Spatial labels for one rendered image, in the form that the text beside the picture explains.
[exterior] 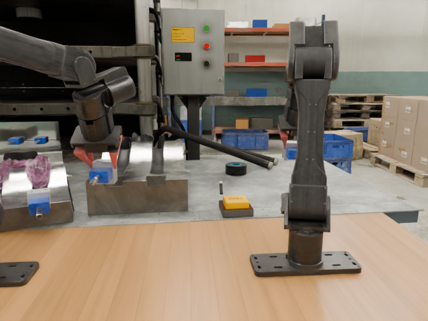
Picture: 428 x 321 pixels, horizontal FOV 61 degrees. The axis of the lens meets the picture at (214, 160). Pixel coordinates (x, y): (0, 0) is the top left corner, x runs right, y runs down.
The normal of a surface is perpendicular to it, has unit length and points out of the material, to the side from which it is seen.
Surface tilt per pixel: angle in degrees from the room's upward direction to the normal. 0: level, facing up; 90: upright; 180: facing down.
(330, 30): 48
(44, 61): 90
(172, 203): 90
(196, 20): 90
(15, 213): 90
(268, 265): 0
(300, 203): 76
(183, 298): 0
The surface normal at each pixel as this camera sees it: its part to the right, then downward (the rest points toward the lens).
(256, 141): 0.06, 0.25
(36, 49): 0.61, 0.09
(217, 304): 0.00, -0.98
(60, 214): 0.41, 0.20
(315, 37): -0.18, -0.06
